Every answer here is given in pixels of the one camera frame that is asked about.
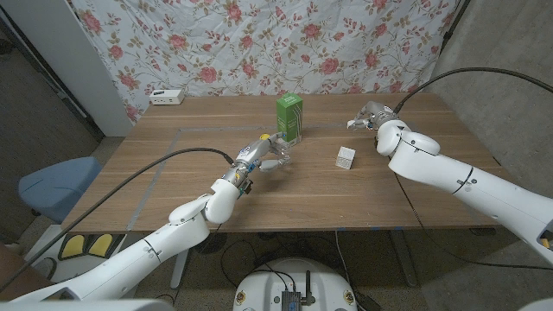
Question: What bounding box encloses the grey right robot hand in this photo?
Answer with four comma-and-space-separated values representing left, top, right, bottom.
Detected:
346, 101, 398, 131

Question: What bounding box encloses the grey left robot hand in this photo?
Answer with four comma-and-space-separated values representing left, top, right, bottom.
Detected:
221, 131, 292, 195

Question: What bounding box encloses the clear white-capped medicine bottle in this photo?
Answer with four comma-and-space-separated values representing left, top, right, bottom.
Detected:
274, 137, 292, 168

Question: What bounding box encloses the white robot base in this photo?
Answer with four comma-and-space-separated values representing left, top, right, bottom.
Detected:
232, 257, 359, 311

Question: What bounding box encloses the green straw box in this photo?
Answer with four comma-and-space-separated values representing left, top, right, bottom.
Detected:
276, 92, 304, 149

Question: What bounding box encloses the white perforated cube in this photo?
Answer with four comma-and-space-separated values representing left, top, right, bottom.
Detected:
335, 146, 357, 170

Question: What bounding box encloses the white power adapter box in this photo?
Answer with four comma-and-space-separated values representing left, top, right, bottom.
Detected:
149, 89, 186, 106

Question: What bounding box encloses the dark round floor fan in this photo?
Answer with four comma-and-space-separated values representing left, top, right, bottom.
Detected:
194, 232, 229, 256

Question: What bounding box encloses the floral backdrop cloth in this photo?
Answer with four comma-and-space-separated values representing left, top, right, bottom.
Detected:
68, 0, 461, 124

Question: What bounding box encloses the black stand pole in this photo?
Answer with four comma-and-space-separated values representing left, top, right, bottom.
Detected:
440, 0, 472, 42

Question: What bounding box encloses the white table leg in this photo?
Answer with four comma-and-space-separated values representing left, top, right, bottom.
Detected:
388, 228, 419, 289
169, 248, 191, 290

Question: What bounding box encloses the black antenna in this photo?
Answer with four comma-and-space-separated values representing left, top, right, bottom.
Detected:
302, 270, 316, 307

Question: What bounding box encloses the grey computer module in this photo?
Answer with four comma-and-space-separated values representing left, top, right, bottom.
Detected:
281, 289, 302, 311

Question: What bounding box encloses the black power brick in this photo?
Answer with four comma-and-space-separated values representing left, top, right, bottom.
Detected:
353, 291, 384, 311

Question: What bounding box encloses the blue padded stool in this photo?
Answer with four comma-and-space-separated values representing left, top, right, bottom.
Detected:
17, 155, 104, 225

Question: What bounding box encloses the white door panel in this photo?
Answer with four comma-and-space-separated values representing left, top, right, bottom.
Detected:
0, 0, 135, 138

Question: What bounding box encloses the white robot torso shell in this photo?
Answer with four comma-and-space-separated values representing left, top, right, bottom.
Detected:
0, 298, 176, 311

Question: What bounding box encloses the grey sneaker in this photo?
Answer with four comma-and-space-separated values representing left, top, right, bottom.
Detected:
32, 257, 58, 281

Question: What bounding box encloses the person leg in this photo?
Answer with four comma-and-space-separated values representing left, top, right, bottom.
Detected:
0, 242, 55, 302

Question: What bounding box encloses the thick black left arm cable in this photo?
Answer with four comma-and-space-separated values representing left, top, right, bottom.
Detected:
0, 147, 235, 295

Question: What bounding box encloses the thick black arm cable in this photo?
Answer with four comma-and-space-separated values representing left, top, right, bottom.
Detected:
0, 147, 235, 295
392, 67, 553, 114

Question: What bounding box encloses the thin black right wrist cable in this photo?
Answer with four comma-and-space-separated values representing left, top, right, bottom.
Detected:
391, 170, 553, 272

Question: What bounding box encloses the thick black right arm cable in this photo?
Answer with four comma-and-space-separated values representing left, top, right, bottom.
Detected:
392, 67, 553, 114

